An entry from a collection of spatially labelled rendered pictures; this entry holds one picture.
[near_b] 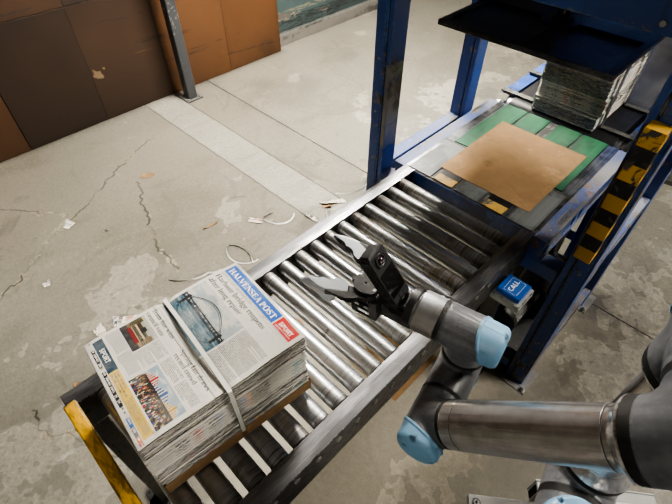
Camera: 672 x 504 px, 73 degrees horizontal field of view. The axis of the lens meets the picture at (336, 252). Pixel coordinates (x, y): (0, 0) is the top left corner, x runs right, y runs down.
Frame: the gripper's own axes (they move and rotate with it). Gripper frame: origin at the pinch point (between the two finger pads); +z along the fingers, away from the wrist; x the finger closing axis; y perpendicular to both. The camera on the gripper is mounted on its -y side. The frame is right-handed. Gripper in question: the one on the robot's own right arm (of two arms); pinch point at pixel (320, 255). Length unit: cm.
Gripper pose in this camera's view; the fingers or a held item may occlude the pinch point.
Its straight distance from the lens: 84.5
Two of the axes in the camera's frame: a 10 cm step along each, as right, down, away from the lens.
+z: -8.4, -3.9, 3.7
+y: 0.7, 6.0, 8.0
